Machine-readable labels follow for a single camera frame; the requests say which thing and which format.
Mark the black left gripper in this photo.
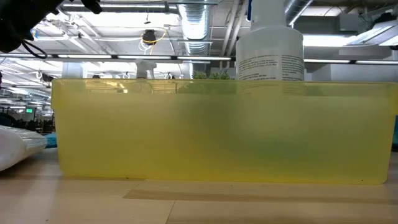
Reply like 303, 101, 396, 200
0, 0, 103, 54

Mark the blue kitchen sponge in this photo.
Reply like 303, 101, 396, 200
45, 133, 58, 149

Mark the white printed squeeze bottle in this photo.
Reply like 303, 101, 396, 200
0, 124, 48, 172

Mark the clear spray bottle white trigger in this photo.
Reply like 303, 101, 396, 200
134, 58, 158, 80

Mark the long linear ceiling light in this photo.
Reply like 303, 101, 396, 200
0, 52, 398, 66

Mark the artificial green succulent plant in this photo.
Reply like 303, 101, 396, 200
191, 70, 234, 81

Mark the large yellow translucent tray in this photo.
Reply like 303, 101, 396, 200
50, 77, 398, 186

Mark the spray bottle with blue nozzle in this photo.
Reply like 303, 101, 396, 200
234, 0, 306, 94

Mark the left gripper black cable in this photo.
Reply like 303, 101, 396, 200
21, 39, 49, 60

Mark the black ceiling cable reel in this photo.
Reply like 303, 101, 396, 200
141, 29, 158, 46

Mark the silver ribbed ceiling duct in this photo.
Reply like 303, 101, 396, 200
176, 0, 213, 56
284, 0, 313, 26

